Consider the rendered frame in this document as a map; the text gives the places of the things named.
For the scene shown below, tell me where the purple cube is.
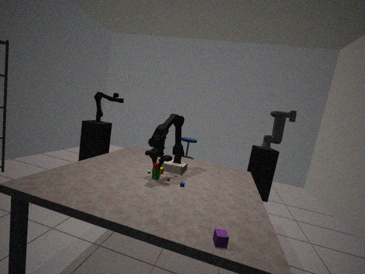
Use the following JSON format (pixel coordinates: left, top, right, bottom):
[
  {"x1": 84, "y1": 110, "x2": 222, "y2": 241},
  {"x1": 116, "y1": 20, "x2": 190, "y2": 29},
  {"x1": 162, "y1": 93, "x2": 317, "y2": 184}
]
[{"x1": 213, "y1": 229, "x2": 229, "y2": 248}]

